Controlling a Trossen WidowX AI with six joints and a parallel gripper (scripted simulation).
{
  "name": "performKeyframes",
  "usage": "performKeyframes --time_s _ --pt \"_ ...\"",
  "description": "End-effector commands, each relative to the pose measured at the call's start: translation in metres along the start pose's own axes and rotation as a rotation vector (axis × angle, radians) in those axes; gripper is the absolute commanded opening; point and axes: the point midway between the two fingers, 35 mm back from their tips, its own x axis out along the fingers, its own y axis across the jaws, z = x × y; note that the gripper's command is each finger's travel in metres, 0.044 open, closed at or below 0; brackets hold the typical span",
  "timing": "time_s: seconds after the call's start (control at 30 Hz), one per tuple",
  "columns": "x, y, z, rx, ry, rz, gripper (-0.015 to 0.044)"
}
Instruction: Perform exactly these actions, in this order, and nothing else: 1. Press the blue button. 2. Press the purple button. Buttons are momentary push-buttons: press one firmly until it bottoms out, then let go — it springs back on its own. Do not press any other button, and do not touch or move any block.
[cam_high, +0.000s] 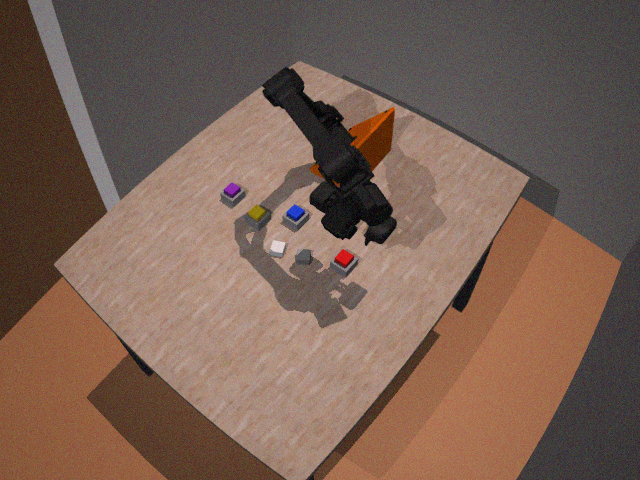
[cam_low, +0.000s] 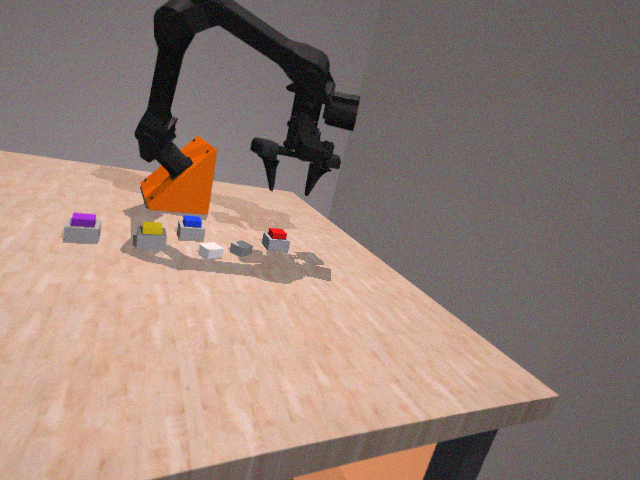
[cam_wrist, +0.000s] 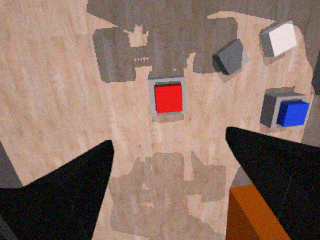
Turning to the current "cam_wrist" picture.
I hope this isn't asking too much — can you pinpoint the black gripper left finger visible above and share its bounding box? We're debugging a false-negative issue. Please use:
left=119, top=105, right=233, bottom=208
left=0, top=140, right=114, bottom=240

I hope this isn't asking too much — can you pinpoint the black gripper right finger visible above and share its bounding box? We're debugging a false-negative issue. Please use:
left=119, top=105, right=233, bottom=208
left=225, top=126, right=320, bottom=240

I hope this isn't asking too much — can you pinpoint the blue button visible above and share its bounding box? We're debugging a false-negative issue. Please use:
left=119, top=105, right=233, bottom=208
left=260, top=92, right=310, bottom=129

